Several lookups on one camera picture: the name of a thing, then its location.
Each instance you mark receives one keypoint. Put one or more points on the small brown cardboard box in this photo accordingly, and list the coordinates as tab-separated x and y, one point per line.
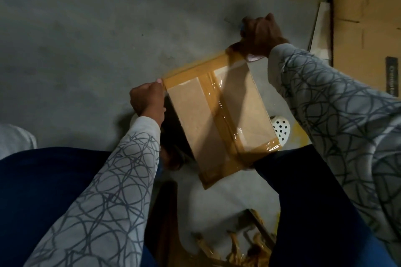
250	107

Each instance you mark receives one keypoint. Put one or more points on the person's right hand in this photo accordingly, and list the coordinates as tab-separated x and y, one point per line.
263	35

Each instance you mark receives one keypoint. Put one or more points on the person's blue trousers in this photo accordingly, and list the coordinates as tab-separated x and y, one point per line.
37	207

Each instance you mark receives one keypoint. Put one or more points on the person's left hand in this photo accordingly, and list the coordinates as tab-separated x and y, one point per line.
150	101

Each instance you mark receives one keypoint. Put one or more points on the brown plastic-wrapped stool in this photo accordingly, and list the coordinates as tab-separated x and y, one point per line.
238	251

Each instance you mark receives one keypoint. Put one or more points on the person's left forearm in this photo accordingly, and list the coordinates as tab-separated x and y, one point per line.
106	207

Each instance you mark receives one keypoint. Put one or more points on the person's right forearm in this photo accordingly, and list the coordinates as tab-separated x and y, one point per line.
351	132

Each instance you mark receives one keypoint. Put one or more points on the brown packing tape roll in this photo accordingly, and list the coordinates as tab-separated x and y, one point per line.
255	58

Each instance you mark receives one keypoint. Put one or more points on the person's right white clog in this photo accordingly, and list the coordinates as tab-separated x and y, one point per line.
282	129

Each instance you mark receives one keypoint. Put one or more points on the white woven sack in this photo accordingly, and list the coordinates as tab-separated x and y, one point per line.
14	140

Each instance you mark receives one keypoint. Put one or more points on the small cardboard box being taped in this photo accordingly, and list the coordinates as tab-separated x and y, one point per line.
323	32

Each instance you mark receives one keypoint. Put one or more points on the large flat black-label cardboard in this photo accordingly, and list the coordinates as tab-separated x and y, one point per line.
363	44

